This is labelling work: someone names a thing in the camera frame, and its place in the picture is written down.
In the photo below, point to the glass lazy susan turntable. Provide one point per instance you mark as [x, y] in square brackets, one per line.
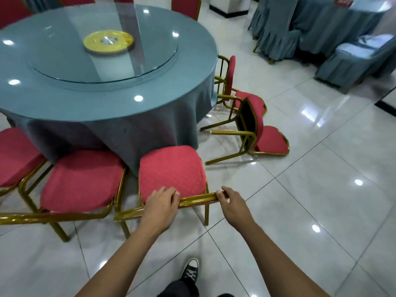
[62, 58]

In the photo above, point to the red packet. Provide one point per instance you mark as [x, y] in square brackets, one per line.
[344, 2]

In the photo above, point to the person's left forearm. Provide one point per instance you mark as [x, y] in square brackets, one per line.
[120, 266]

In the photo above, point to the person's right hand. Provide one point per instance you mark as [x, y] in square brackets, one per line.
[236, 213]

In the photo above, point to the blue round table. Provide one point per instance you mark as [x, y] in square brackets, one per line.
[325, 24]
[185, 89]

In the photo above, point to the black white canvas sneaker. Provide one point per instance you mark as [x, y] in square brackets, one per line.
[190, 270]

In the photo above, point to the person's left hand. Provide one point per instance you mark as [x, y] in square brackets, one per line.
[161, 210]

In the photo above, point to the person's right forearm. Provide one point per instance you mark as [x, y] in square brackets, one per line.
[278, 266]

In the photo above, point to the grey fabric covered chair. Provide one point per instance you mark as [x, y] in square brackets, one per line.
[278, 37]
[349, 68]

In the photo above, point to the yellow turntable base disc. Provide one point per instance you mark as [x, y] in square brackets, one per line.
[108, 41]

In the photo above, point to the black trousers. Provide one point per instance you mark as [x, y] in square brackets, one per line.
[179, 289]

